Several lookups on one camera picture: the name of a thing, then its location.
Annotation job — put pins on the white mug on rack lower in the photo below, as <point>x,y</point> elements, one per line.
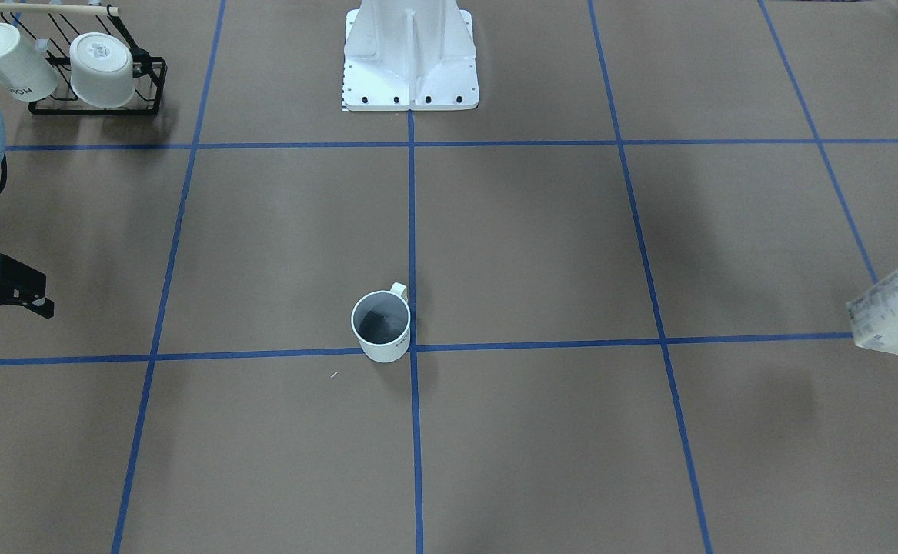
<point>101,70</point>

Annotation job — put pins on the white mug on rack upper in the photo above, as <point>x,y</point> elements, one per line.
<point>24,72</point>

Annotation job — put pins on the black wire mug rack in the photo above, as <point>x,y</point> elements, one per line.
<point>51,26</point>

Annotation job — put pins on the white mug on rack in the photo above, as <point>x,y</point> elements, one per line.
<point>24,72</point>
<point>101,70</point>

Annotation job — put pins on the white mug with grey interior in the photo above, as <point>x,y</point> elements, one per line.
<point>381,322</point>

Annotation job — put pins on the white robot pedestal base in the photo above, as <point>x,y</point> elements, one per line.
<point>409,55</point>

